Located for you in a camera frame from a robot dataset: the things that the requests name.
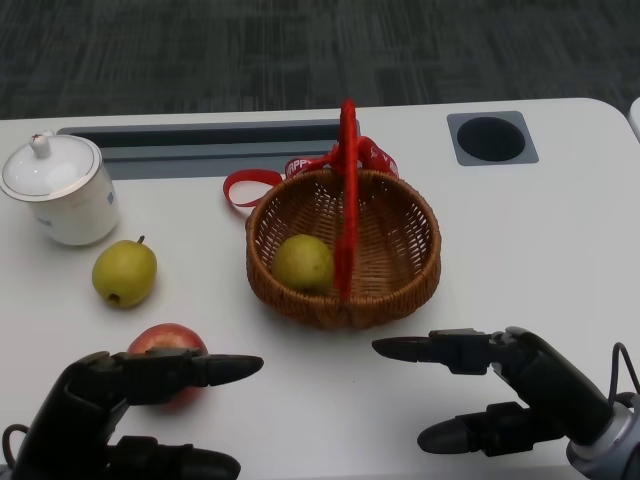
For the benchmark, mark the white ceramic cup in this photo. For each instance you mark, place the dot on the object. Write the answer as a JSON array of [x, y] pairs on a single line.
[[80, 215]]

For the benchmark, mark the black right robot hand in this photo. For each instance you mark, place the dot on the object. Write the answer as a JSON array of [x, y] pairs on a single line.
[[555, 380]]

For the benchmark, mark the red apple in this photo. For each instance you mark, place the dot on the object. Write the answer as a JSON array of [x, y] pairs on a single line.
[[165, 337]]

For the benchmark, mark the red printed ribbon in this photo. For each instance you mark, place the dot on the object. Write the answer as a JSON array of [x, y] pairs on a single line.
[[375, 152]]

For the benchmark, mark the green pear with stem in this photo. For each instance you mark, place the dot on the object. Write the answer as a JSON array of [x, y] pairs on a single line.
[[125, 272]]

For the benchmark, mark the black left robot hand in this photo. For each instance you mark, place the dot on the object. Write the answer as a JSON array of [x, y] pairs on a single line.
[[75, 400]]

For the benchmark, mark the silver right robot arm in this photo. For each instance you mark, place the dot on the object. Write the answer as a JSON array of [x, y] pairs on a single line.
[[615, 450]]

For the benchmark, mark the white neighbouring table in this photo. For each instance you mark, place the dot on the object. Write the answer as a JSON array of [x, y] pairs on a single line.
[[635, 120]]

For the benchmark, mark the white cup lid with knob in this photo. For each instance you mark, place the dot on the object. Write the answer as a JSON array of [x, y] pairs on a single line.
[[50, 170]]

